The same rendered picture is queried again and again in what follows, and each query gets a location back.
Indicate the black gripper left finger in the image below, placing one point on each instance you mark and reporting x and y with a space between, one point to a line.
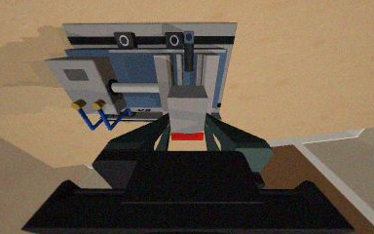
144 138

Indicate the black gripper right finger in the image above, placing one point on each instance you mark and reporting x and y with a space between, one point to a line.
256 150

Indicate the grey block with red end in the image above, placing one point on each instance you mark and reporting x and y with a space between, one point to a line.
187 112

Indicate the grey flat bar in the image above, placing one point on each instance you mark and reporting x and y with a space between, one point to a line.
199 69
179 62

